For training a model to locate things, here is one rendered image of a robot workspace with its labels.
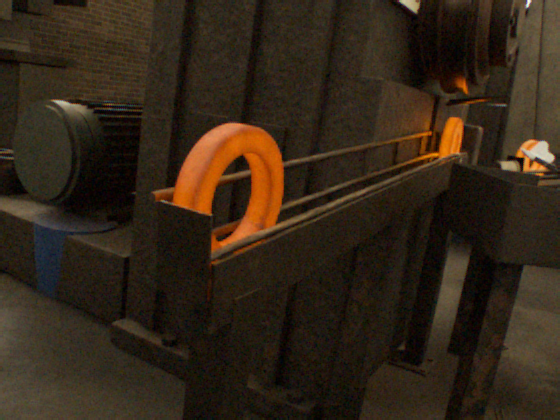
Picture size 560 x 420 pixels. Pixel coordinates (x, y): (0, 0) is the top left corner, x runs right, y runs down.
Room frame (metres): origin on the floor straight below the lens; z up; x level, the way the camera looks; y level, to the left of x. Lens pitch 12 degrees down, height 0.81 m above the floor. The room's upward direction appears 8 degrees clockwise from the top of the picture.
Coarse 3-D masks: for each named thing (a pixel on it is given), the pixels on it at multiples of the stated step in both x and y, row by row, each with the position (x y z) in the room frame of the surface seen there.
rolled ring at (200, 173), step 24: (216, 144) 0.60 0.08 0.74; (240, 144) 0.63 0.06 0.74; (264, 144) 0.67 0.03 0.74; (192, 168) 0.59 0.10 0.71; (216, 168) 0.59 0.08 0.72; (264, 168) 0.69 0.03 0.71; (192, 192) 0.57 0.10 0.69; (264, 192) 0.70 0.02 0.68; (264, 216) 0.69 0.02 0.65; (216, 240) 0.61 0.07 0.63; (264, 240) 0.70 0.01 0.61
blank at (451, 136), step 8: (448, 120) 1.60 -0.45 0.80; (456, 120) 1.60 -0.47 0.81; (448, 128) 1.58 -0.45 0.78; (456, 128) 1.58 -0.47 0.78; (448, 136) 1.56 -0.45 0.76; (456, 136) 1.60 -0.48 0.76; (448, 144) 1.56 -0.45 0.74; (456, 144) 1.65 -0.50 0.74; (440, 152) 1.57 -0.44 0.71; (448, 152) 1.56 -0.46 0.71; (456, 152) 1.65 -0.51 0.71
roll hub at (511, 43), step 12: (504, 0) 1.44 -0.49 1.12; (516, 0) 1.50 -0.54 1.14; (492, 12) 1.45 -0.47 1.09; (504, 12) 1.43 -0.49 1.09; (516, 12) 1.50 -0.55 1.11; (492, 24) 1.45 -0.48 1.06; (504, 24) 1.44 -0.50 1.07; (516, 24) 1.50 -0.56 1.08; (492, 36) 1.46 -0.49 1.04; (504, 36) 1.45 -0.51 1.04; (516, 36) 1.54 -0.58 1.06; (492, 48) 1.49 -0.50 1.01; (504, 48) 1.47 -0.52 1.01; (492, 60) 1.53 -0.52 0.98; (504, 60) 1.50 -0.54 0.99
